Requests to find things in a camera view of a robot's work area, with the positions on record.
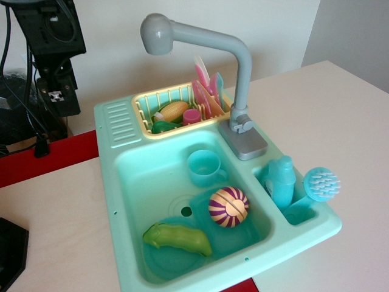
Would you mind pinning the grey toy faucet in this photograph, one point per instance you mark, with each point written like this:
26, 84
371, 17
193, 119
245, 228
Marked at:
158, 34

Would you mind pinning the blue toy cup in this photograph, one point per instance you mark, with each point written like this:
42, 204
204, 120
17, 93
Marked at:
205, 168

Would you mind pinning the pink toy cup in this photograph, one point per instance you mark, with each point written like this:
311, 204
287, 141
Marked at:
191, 116

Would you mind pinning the green toy vegetable in rack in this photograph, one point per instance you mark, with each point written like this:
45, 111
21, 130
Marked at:
162, 126

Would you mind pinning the orange toy plate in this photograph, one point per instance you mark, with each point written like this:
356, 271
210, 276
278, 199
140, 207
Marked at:
211, 106

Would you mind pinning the yellow toy corn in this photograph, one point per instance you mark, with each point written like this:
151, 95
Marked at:
172, 112

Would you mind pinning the yellow dish rack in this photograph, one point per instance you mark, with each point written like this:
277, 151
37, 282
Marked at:
147, 103

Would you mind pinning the mint green toy sink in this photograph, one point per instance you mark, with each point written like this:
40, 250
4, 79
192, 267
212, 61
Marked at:
147, 181

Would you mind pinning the purple striped toy onion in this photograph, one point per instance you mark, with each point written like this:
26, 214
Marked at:
228, 207

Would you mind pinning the blue upright toy plate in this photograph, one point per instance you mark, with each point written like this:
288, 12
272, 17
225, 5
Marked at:
215, 85

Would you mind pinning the white pink toy plate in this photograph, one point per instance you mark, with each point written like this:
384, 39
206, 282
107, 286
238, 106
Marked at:
202, 72

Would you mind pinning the green toy pepper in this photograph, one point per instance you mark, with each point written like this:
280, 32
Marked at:
178, 236

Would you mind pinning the blue toy soap bottle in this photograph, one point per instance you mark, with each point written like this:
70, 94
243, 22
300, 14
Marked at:
279, 181

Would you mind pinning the blue round toy plate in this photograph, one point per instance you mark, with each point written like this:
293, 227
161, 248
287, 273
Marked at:
168, 262

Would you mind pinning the blue toy scrub brush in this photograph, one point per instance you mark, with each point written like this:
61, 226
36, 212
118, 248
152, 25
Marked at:
320, 185

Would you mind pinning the black object at left edge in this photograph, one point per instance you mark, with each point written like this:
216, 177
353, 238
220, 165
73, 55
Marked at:
14, 245

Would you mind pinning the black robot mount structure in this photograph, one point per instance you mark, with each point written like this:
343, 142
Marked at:
54, 36

